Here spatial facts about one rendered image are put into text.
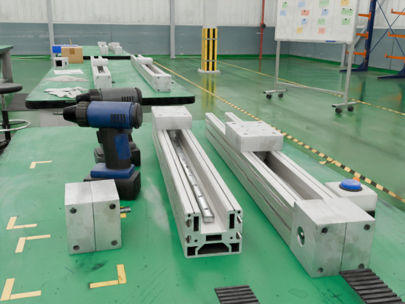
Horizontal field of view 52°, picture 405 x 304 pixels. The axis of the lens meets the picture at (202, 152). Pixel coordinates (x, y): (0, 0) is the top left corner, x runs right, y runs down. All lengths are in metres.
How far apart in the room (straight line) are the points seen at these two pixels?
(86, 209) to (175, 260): 0.17
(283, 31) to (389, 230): 6.19
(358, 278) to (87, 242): 0.44
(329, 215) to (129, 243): 0.35
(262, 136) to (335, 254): 0.42
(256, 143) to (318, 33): 5.51
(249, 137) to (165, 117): 0.31
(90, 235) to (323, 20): 5.91
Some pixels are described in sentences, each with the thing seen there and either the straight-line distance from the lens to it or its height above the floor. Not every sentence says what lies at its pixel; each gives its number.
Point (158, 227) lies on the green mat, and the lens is 0.83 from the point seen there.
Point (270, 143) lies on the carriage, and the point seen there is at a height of 0.88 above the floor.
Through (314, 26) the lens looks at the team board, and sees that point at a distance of 6.56.
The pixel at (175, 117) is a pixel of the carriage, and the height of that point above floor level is 0.90.
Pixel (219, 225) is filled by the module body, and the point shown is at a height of 0.82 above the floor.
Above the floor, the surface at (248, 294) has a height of 0.81.
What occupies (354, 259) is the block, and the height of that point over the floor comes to 0.81.
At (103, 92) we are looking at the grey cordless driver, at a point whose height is 0.99.
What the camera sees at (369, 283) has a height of 0.81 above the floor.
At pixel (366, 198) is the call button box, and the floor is 0.83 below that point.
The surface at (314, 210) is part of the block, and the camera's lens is 0.71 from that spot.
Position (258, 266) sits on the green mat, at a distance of 0.72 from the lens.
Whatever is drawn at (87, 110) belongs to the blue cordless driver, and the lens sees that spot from 0.93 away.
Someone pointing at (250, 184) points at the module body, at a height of 0.81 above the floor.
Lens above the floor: 1.16
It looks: 17 degrees down
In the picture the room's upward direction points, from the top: 1 degrees clockwise
